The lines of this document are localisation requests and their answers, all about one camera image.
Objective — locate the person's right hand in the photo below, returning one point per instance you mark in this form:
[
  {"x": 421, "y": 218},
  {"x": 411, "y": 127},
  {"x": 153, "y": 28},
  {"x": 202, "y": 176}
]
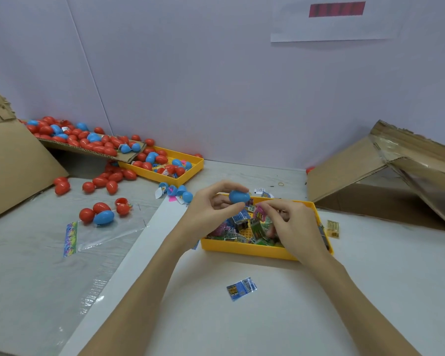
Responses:
[{"x": 297, "y": 230}]

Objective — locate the person's left hand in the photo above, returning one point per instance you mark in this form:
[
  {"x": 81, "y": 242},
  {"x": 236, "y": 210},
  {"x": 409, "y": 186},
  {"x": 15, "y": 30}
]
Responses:
[{"x": 204, "y": 215}]

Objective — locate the yellow label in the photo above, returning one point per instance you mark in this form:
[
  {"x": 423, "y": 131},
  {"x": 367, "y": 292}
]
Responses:
[{"x": 331, "y": 228}]

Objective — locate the single blue plastic egg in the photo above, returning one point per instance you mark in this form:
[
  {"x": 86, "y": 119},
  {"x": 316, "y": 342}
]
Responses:
[{"x": 239, "y": 197}]

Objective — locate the blue packet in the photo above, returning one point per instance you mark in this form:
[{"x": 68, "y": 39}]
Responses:
[{"x": 241, "y": 288}]

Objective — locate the pile of plastic eggs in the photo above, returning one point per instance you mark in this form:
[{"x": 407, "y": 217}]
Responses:
[{"x": 104, "y": 141}]

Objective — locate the person's right forearm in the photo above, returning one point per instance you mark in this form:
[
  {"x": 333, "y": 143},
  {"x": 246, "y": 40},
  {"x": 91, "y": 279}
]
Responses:
[{"x": 367, "y": 311}]

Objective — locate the person's left forearm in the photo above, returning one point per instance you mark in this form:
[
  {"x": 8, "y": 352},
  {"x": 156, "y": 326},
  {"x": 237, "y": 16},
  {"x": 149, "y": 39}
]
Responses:
[{"x": 130, "y": 307}]

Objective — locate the yellow plastic tray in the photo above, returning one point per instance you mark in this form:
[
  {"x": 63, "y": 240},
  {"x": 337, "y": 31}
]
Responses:
[{"x": 237, "y": 250}]

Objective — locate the yellow tray under eggs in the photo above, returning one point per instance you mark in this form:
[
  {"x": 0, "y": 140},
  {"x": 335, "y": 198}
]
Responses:
[{"x": 191, "y": 165}]

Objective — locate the torn flattened cardboard box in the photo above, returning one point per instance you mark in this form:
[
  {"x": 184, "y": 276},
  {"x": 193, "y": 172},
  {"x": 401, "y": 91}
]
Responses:
[{"x": 341, "y": 170}]

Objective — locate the clear bag with coloured label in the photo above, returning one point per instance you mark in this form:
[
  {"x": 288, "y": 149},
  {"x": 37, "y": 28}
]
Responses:
[{"x": 107, "y": 232}]

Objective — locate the brown cardboard sheet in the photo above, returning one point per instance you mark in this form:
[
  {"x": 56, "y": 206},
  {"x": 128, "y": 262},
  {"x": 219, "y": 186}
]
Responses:
[{"x": 74, "y": 148}]

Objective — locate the tall brown cardboard box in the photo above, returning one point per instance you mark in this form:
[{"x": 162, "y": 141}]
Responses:
[{"x": 11, "y": 170}]

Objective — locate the white paper sign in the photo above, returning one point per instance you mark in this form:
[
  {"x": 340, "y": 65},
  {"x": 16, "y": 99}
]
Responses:
[{"x": 334, "y": 18}]

